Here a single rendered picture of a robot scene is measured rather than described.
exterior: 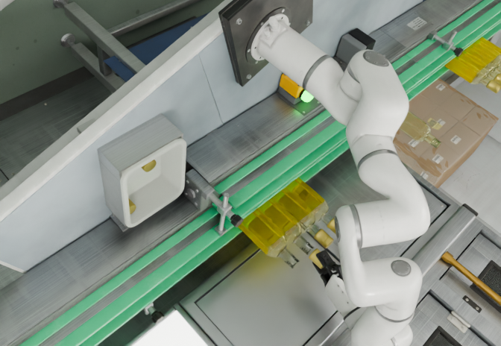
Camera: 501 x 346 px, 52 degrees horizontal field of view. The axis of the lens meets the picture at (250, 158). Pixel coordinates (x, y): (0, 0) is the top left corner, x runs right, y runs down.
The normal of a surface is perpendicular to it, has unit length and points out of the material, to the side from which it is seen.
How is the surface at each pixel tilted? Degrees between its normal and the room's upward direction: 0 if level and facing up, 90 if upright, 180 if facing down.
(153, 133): 90
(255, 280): 90
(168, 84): 0
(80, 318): 90
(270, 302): 90
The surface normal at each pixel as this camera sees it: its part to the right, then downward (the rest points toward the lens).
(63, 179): 0.69, 0.62
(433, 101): 0.22, -0.53
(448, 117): 0.04, -0.68
